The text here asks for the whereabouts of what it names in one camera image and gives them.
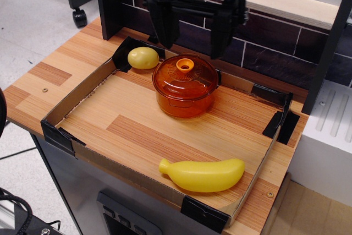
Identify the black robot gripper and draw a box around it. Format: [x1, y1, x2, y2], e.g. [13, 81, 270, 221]
[144, 0, 248, 59]

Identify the orange transparent pot lid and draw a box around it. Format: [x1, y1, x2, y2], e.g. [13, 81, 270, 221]
[152, 55, 218, 100]

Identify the orange transparent toy pot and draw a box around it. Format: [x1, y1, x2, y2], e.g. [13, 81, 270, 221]
[152, 69, 222, 119]

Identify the yellow toy potato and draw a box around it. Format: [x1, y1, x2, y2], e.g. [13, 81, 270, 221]
[128, 47, 159, 70]

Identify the black office chair base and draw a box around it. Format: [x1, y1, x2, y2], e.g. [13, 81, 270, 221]
[68, 0, 92, 28]

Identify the cardboard fence with black tape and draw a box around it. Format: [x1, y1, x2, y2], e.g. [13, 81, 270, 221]
[40, 37, 301, 234]

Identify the yellow toy banana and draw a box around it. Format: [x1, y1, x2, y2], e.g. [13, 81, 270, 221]
[159, 159, 245, 193]

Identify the white ridged sink drainer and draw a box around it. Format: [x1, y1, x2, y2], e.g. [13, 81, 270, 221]
[315, 87, 351, 143]

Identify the grey oven control panel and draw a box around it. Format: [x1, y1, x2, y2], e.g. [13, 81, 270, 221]
[96, 192, 163, 235]

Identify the black vertical post left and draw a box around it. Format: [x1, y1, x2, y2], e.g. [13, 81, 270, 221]
[98, 0, 124, 40]

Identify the black vertical post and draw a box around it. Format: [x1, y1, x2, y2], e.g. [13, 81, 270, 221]
[98, 0, 124, 40]
[301, 0, 351, 115]

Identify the black vertical post right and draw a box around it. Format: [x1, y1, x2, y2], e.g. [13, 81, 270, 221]
[301, 0, 351, 115]

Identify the black cable bottom left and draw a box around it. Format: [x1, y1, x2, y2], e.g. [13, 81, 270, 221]
[0, 187, 61, 235]

